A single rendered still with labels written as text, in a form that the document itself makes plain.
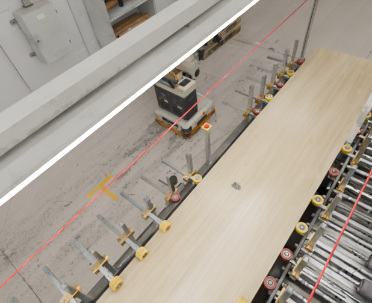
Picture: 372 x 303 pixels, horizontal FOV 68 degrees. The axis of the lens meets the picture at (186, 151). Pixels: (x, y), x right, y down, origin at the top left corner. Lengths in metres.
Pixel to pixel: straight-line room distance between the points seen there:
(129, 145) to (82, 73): 3.18
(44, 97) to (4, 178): 0.22
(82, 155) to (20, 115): 3.37
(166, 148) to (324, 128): 1.99
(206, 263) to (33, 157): 1.52
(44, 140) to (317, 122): 2.51
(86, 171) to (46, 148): 3.11
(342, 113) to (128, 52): 2.49
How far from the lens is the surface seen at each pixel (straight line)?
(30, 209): 3.96
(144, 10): 4.93
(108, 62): 0.84
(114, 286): 2.06
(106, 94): 0.86
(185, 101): 3.44
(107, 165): 3.86
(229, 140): 2.88
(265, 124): 2.78
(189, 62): 3.61
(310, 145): 2.69
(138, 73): 0.92
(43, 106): 0.77
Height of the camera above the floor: 2.88
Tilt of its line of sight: 51 degrees down
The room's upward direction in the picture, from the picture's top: 9 degrees counter-clockwise
